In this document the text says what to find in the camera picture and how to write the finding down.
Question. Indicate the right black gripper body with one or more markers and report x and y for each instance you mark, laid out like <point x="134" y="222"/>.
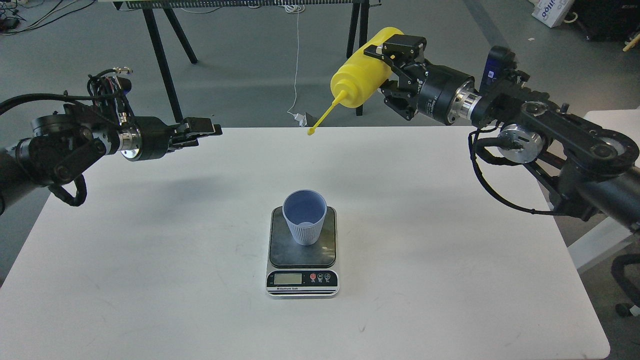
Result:
<point x="432" y="89"/>

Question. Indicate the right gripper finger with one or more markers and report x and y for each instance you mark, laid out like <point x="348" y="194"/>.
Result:
<point x="404" y="54"/>
<point x="403" y="101"/>

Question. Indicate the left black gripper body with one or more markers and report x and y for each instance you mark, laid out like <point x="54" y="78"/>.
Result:
<point x="145" y="138"/>

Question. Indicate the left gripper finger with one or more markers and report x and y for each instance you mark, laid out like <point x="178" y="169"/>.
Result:
<point x="191" y="129"/>

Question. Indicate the yellow squeeze bottle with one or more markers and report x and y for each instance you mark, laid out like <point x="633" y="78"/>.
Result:
<point x="359" y="77"/>

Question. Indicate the blue ribbed plastic cup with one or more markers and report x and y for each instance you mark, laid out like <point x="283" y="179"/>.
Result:
<point x="305" y="211"/>

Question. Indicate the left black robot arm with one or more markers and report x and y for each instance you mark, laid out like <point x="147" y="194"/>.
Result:
<point x="65" y="144"/>

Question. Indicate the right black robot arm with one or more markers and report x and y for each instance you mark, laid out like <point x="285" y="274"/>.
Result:
<point x="586" y="168"/>

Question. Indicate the digital kitchen scale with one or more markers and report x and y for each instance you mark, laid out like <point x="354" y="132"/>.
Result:
<point x="295" y="270"/>

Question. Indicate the white power adapter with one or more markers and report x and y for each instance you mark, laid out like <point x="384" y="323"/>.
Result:
<point x="302" y="119"/>

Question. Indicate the black trestle table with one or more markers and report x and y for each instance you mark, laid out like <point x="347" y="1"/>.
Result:
<point x="255" y="60"/>

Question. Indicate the white cardboard box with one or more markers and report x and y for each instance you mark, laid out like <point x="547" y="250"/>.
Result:
<point x="551" y="13"/>

